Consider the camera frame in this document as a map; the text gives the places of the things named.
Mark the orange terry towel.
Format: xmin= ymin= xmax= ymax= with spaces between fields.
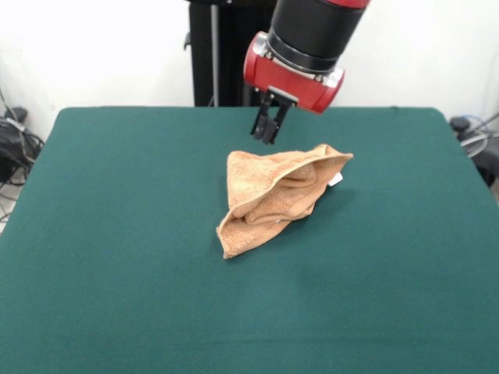
xmin=216 ymin=143 xmax=355 ymax=260

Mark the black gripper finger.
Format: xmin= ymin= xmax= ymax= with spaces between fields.
xmin=250 ymin=93 xmax=274 ymax=141
xmin=264 ymin=101 xmax=292 ymax=146

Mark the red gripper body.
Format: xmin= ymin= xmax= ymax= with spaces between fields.
xmin=243 ymin=33 xmax=346 ymax=116

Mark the black cable tangle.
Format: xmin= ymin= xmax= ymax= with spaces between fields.
xmin=0 ymin=107 xmax=46 ymax=188

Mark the dark green table cloth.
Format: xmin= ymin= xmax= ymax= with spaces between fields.
xmin=0 ymin=107 xmax=499 ymax=374

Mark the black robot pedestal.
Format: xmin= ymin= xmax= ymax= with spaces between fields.
xmin=182 ymin=0 xmax=274 ymax=108

